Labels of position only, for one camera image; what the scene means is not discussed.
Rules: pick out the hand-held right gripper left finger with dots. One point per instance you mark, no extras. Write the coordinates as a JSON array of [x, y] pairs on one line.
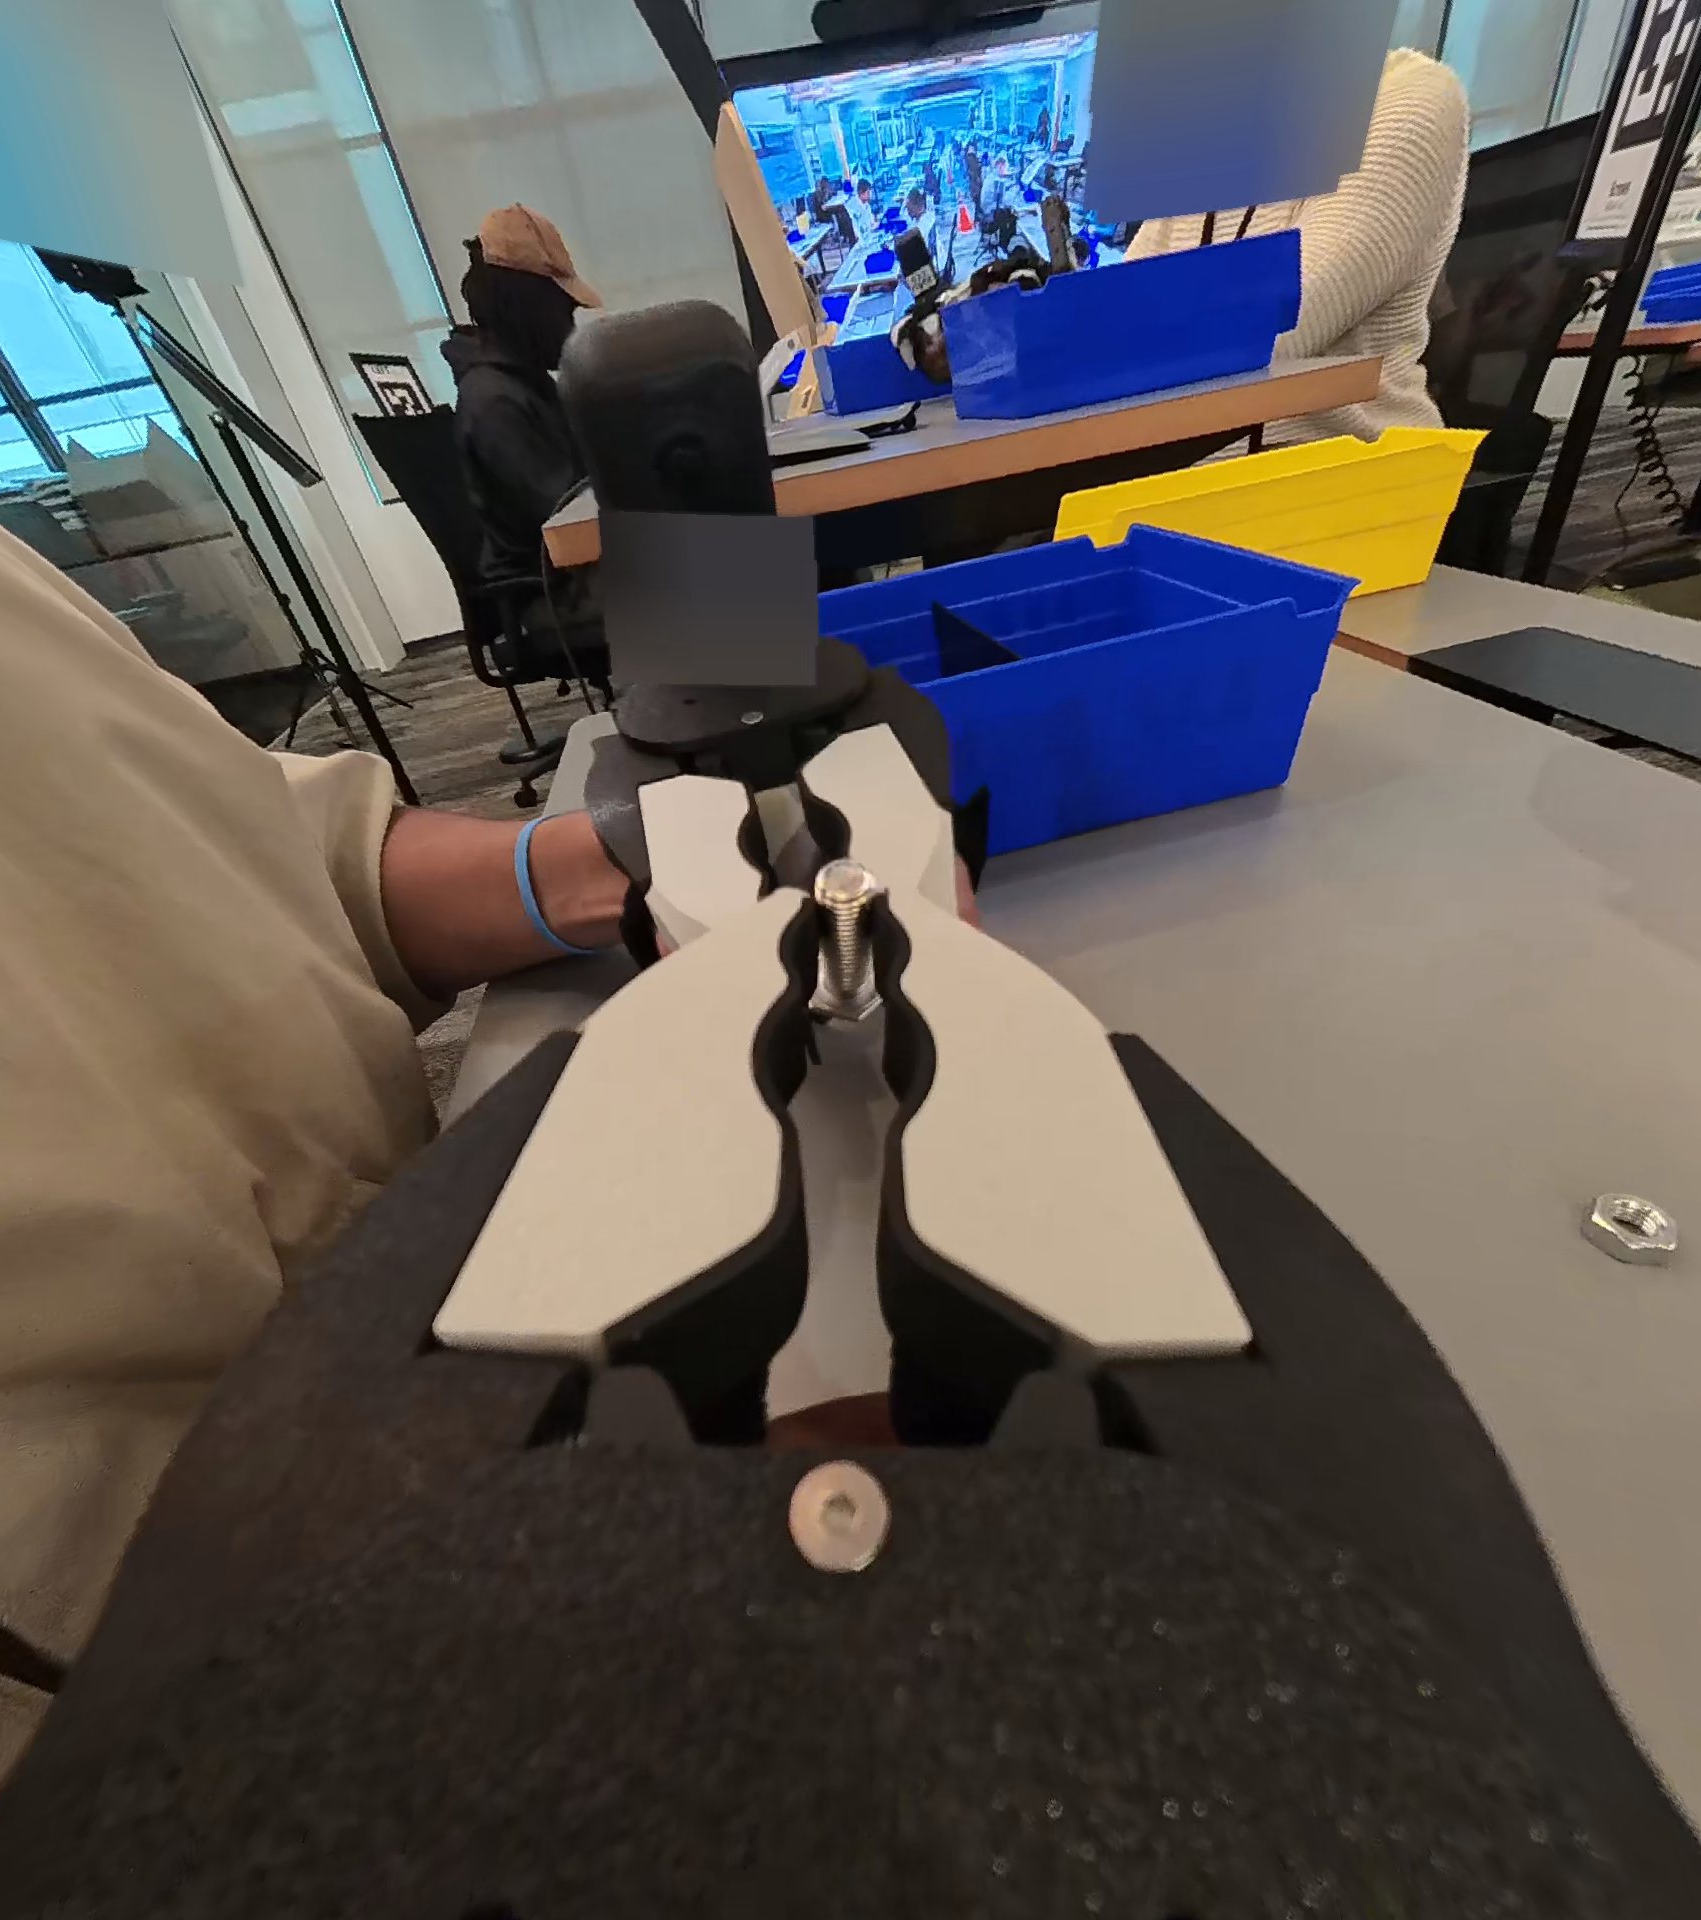
[[640, 1172]]

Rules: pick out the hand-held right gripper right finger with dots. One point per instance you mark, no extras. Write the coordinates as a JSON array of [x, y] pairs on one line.
[[1062, 1185]]

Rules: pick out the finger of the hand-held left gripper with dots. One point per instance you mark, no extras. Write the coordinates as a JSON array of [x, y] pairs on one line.
[[695, 856], [889, 804]]

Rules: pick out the steel hex bolt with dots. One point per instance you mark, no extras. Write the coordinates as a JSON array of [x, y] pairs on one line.
[[845, 943]]

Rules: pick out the blue divided storage bin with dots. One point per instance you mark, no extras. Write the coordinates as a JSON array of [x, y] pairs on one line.
[[1137, 721]]

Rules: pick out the steel hex nut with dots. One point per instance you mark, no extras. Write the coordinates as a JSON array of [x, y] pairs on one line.
[[1629, 1229]]

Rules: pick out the person's left forearm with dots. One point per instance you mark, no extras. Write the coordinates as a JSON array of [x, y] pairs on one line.
[[455, 887]]

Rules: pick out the person's left hand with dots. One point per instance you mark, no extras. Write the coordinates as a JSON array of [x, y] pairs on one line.
[[596, 899]]

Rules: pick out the blue wristband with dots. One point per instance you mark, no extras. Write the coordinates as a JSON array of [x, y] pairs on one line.
[[522, 887]]

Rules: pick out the black bin divider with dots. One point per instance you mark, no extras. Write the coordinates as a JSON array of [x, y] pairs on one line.
[[973, 640]]

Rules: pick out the black office chair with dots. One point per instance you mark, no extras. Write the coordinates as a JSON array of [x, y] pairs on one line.
[[1516, 299], [410, 483]]

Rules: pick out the black white marker tag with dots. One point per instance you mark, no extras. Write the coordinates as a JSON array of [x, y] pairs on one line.
[[391, 390]]

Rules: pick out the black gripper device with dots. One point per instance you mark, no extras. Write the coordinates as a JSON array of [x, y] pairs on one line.
[[923, 279]]

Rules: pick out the yellow storage bin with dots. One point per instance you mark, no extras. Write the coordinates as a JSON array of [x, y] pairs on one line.
[[1316, 502]]

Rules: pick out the long blue storage bin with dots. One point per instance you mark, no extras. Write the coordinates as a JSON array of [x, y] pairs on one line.
[[1118, 331]]

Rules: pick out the black tripod light stand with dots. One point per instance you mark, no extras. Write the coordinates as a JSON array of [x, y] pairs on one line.
[[234, 400]]

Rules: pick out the grey wood-edged table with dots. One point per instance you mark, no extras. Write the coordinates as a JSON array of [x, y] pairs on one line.
[[1511, 609]]

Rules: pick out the black diagonal beam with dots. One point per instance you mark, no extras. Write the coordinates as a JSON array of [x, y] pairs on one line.
[[671, 38]]

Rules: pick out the black video bar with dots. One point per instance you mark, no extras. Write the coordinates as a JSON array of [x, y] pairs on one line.
[[923, 13]]

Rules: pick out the black table panel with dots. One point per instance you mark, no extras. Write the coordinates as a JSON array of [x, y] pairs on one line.
[[1618, 693]]

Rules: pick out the tall marker sign stand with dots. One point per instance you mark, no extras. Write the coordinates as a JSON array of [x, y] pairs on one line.
[[1669, 89]]

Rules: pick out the wall television screen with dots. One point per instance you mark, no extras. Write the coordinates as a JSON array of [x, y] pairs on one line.
[[909, 148]]

